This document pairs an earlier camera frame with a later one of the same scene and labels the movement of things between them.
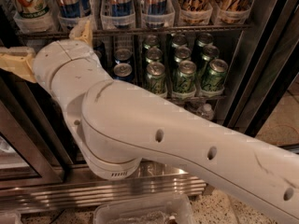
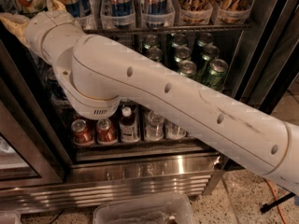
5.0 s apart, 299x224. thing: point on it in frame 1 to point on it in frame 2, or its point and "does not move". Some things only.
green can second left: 154,54 does not move
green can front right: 214,77 does not move
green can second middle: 183,53 does not move
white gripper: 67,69 to 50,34
